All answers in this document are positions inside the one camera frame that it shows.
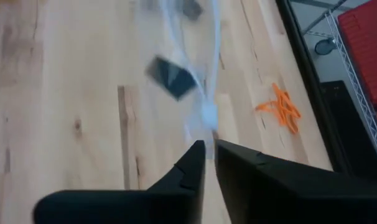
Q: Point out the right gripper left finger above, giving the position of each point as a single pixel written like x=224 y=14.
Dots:
x=145 y=208

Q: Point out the clear zip bag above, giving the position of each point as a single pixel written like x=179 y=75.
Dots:
x=210 y=115

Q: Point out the orange rubber bands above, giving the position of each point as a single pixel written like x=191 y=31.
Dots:
x=283 y=109

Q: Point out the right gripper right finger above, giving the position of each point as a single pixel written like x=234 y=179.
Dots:
x=285 y=193

